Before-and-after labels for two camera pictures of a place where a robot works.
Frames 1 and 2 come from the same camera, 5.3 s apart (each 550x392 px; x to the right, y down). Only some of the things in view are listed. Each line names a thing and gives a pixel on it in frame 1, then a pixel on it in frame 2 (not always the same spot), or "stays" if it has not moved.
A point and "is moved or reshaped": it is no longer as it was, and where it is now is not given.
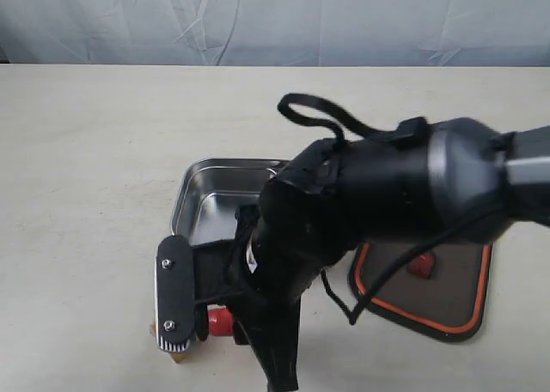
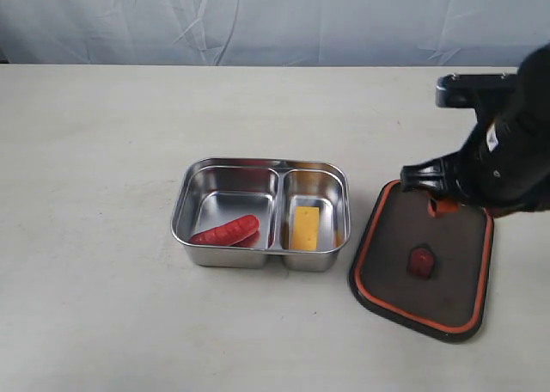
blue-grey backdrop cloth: (275, 22) stays
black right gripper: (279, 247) → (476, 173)
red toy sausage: (220, 320) → (229, 233)
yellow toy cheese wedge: (179, 357) is moved or reshaped
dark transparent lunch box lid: (442, 294) stays
